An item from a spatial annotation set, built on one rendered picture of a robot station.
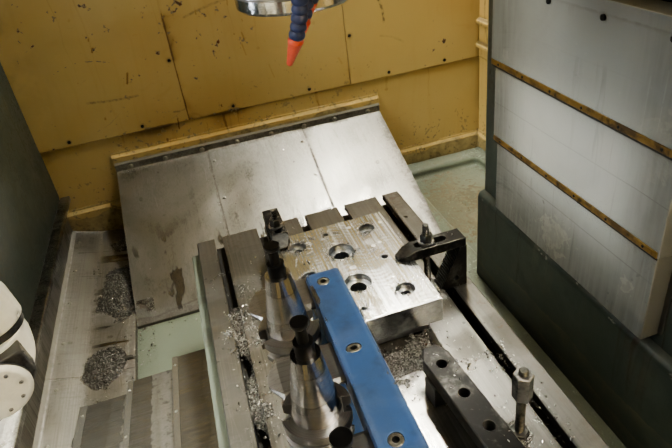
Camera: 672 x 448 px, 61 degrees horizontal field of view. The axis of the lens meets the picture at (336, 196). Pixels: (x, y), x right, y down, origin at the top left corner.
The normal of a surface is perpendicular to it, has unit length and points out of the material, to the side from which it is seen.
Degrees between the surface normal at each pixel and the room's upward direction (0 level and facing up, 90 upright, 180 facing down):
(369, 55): 90
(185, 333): 0
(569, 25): 90
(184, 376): 7
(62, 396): 17
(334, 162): 24
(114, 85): 90
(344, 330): 0
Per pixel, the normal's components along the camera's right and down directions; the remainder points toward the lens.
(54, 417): 0.17, -0.88
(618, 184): -0.94, 0.25
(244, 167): 0.01, -0.58
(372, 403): -0.11, -0.85
